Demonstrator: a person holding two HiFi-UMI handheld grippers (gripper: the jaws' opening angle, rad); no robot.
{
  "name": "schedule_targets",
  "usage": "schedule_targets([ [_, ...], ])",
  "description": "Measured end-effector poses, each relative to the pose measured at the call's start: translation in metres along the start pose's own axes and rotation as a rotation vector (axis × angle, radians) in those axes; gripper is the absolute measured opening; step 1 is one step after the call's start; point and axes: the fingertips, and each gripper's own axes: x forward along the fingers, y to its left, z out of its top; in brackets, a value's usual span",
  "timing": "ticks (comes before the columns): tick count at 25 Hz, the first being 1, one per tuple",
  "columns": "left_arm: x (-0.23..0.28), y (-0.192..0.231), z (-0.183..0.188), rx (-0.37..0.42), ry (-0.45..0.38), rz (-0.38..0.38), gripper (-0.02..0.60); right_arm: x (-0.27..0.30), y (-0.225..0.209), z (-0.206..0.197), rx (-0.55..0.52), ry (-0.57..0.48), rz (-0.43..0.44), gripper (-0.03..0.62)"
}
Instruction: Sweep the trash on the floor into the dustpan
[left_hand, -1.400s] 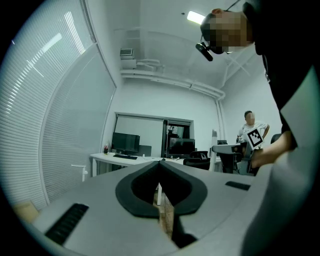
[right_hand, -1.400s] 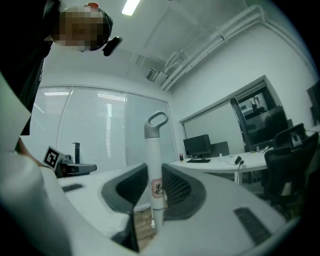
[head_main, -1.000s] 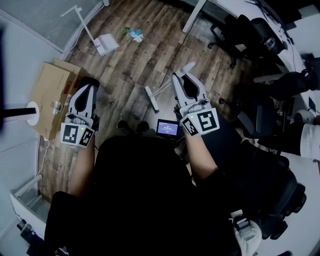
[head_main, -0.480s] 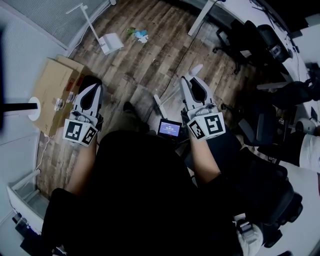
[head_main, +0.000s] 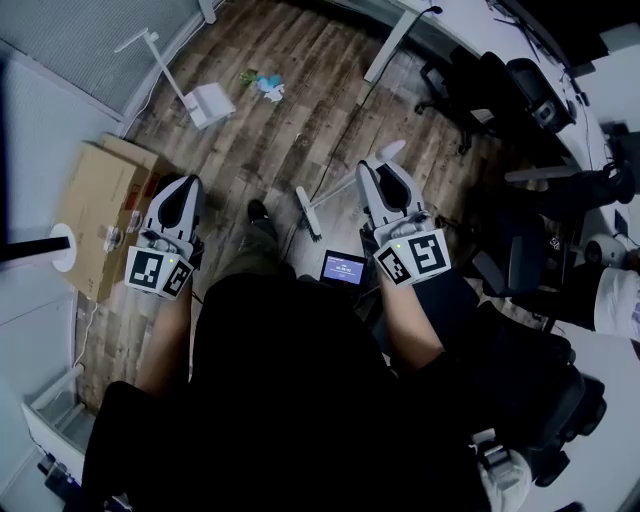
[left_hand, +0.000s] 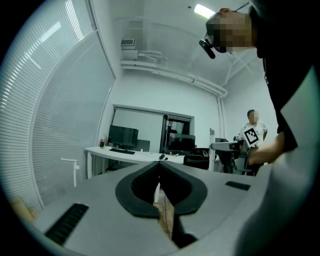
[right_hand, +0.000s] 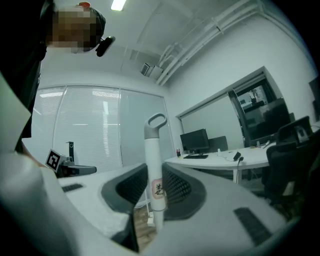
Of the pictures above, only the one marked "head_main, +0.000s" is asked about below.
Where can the white metal rack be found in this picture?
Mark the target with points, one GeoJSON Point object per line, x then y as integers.
{"type": "Point", "coordinates": [55, 410]}

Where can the black pole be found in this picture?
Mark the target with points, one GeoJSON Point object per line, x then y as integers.
{"type": "Point", "coordinates": [30, 248]}

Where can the person's right forearm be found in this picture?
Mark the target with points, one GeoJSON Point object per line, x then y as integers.
{"type": "Point", "coordinates": [412, 320]}

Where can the small black screen device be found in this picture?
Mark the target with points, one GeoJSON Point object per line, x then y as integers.
{"type": "Point", "coordinates": [344, 267]}

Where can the blue trash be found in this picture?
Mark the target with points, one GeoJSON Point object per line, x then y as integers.
{"type": "Point", "coordinates": [267, 82]}

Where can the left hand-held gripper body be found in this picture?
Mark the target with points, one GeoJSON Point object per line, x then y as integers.
{"type": "Point", "coordinates": [172, 200]}

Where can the white desk foot bar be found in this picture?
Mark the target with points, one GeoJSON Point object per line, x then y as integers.
{"type": "Point", "coordinates": [540, 173]}

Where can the brown cardboard box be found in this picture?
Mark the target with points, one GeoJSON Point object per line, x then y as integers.
{"type": "Point", "coordinates": [100, 200]}

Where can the wooden plank floor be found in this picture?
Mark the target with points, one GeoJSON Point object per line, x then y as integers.
{"type": "Point", "coordinates": [280, 135]}

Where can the white broom with dark bristles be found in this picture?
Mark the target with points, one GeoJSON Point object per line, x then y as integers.
{"type": "Point", "coordinates": [309, 215]}

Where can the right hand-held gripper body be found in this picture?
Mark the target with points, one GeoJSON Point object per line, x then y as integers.
{"type": "Point", "coordinates": [400, 250]}

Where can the white trash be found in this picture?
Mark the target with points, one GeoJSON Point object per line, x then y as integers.
{"type": "Point", "coordinates": [275, 95]}

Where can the green trash scrap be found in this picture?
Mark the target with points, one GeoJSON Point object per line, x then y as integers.
{"type": "Point", "coordinates": [246, 76]}

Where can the white desk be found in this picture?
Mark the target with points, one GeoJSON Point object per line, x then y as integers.
{"type": "Point", "coordinates": [615, 165]}

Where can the person's black shoe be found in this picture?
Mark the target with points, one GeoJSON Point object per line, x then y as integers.
{"type": "Point", "coordinates": [257, 210]}

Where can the person's black top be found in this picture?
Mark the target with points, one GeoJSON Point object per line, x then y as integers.
{"type": "Point", "coordinates": [290, 400]}

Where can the white round stand base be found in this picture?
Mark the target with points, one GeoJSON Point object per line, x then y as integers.
{"type": "Point", "coordinates": [67, 262]}

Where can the person's left forearm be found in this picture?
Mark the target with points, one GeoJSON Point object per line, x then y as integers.
{"type": "Point", "coordinates": [167, 335]}

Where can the white desk leg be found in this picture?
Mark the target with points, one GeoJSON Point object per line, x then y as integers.
{"type": "Point", "coordinates": [390, 47]}

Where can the person's olive trouser leg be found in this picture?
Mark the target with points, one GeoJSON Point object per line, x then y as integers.
{"type": "Point", "coordinates": [257, 250]}

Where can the white rounded device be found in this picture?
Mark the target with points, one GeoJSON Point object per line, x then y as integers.
{"type": "Point", "coordinates": [602, 251]}

